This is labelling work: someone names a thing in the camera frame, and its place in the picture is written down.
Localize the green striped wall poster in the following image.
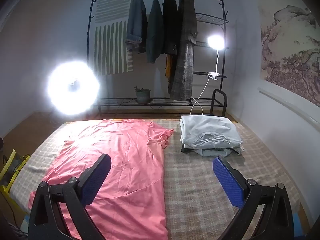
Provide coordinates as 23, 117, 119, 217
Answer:
94, 0, 135, 76

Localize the grey plaid coat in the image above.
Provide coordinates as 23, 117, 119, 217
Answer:
167, 0, 198, 101

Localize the potted plant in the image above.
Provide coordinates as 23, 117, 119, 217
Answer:
134, 85, 151, 104

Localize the pale blue folded garment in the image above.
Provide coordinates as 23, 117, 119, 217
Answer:
179, 115, 243, 149

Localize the grey folded garment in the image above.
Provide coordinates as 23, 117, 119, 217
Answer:
180, 145, 244, 157

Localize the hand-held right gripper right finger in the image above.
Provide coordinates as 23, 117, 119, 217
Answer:
212, 155, 294, 240

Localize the beige plaid blanket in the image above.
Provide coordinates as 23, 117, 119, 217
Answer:
10, 119, 300, 240

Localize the black coat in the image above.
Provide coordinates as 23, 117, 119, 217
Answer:
162, 0, 179, 55

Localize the dark green jacket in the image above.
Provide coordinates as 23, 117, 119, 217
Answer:
146, 0, 164, 64

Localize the blue denim jacket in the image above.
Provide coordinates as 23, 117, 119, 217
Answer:
126, 0, 148, 54

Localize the ring light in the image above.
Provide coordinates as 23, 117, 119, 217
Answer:
47, 59, 100, 117

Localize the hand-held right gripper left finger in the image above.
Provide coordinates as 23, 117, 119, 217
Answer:
27, 153, 112, 240

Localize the white clip lamp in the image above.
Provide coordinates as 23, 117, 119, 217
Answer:
207, 35, 225, 80

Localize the black metal clothes rack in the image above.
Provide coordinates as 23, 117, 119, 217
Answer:
86, 0, 229, 117

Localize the pink t-shirt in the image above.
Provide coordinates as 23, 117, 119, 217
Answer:
29, 119, 175, 240

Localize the yellow frame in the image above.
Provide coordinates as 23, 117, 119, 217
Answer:
0, 149, 30, 203

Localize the landscape wall tapestry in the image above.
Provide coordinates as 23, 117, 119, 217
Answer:
260, 4, 320, 100

